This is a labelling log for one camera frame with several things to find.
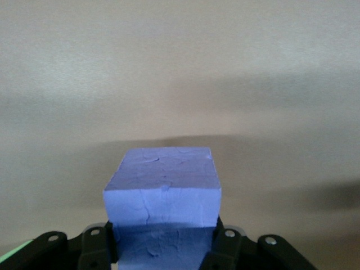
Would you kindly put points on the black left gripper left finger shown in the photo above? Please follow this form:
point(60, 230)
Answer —
point(56, 253)

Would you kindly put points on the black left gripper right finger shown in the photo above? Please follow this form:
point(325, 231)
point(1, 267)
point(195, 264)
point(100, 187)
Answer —
point(247, 256)

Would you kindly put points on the purple foam cube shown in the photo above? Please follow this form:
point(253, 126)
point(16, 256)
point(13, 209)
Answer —
point(163, 180)

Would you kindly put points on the green foam cube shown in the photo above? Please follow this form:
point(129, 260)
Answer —
point(11, 253)

